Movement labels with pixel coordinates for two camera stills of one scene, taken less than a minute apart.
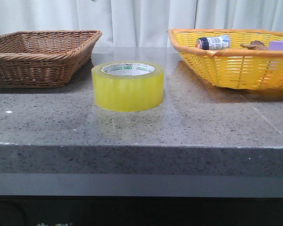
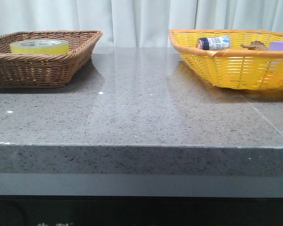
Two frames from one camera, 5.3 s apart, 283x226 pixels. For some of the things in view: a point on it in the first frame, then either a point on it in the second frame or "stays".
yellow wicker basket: x=237 y=67 stays
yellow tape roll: x=128 y=86 → x=39 y=46
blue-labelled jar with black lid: x=213 y=43 stays
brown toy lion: x=255 y=45 stays
